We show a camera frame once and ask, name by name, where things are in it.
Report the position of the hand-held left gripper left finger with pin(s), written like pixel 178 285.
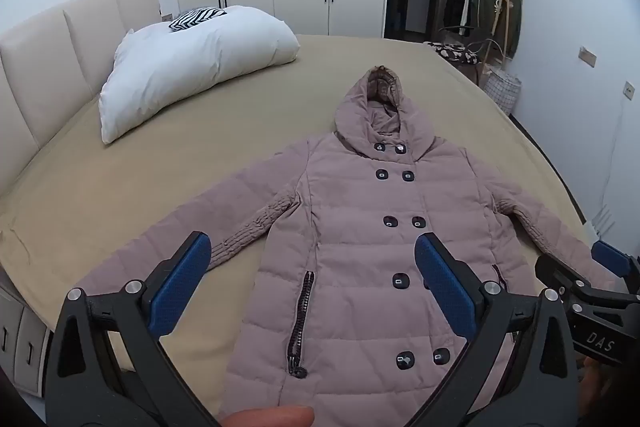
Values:
pixel 180 287

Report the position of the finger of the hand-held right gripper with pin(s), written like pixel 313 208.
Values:
pixel 552 272
pixel 607 257

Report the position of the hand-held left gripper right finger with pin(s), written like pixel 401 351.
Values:
pixel 445 288

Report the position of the mauve hooded puffer coat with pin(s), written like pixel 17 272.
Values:
pixel 350 232

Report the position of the person's left hand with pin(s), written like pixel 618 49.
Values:
pixel 270 417

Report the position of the white router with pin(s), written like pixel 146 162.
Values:
pixel 600 224

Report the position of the bed with beige sheet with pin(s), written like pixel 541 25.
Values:
pixel 150 167

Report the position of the white bed drawers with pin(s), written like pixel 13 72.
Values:
pixel 22 347

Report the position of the white grid laundry basket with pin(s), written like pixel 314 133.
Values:
pixel 502 92

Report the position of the white pillow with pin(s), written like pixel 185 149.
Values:
pixel 190 57

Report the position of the chair with patterned cushion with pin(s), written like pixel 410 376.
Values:
pixel 455 52

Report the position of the green hanging hoodie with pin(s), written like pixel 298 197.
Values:
pixel 505 14

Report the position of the cream padded headboard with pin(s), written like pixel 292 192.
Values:
pixel 45 62

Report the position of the zebra striped pillow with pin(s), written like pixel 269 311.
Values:
pixel 195 18

